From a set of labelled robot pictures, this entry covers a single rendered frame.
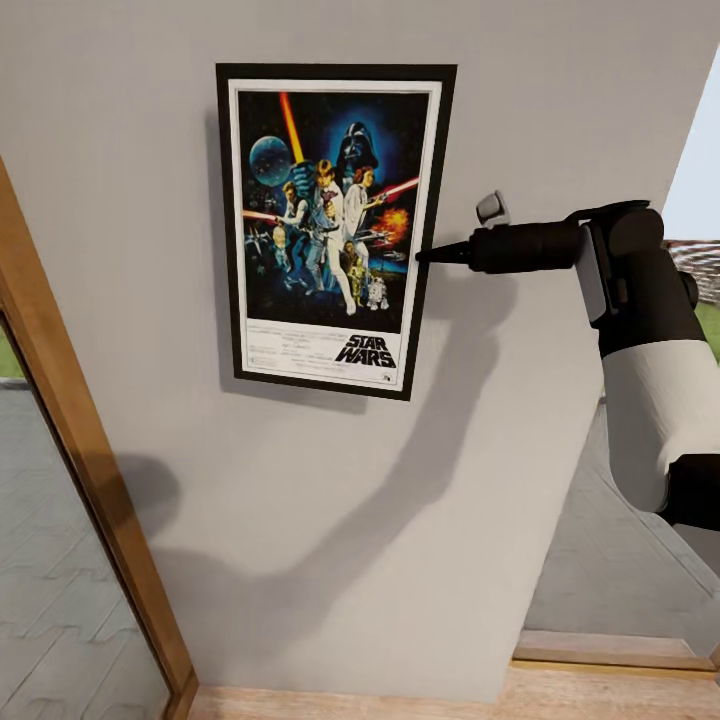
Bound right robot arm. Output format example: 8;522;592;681
415;192;720;578

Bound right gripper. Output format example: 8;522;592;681
415;223;542;275

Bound poster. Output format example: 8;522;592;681
216;63;458;402

